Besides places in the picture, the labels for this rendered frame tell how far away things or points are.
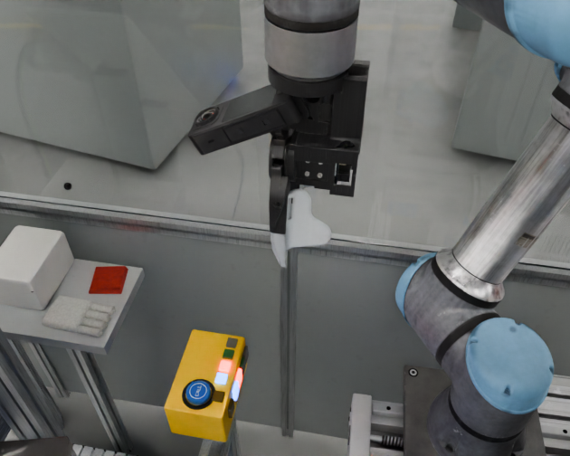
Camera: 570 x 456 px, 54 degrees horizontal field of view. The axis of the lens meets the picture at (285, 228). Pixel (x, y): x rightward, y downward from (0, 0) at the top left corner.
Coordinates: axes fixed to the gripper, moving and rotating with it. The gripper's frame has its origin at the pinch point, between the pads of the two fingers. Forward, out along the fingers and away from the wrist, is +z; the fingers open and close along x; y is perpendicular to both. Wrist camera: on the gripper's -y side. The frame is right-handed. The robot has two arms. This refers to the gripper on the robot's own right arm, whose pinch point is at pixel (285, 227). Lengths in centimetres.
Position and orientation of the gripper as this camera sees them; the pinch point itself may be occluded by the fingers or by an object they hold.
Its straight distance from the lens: 61.5
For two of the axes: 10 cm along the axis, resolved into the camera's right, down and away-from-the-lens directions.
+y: 9.8, 1.3, -1.3
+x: 1.8, -6.9, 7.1
